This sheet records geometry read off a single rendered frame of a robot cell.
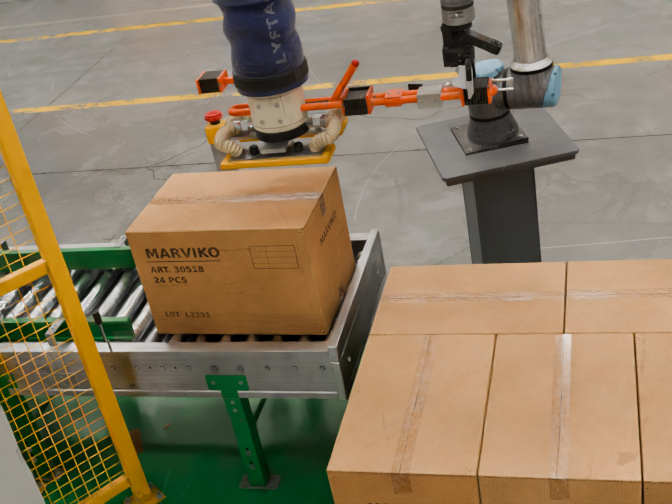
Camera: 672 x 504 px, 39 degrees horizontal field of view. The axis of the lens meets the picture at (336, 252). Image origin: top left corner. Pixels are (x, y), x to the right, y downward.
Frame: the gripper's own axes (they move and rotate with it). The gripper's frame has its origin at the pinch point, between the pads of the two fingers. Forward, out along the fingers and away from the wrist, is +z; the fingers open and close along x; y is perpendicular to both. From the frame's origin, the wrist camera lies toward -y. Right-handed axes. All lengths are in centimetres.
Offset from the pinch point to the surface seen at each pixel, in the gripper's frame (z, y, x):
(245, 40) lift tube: -24, 61, 11
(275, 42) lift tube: -22, 53, 9
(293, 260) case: 42, 57, 23
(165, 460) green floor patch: 125, 123, 25
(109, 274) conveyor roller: 71, 147, -18
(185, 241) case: 34, 91, 22
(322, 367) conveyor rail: 72, 50, 37
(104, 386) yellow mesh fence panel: 73, 121, 46
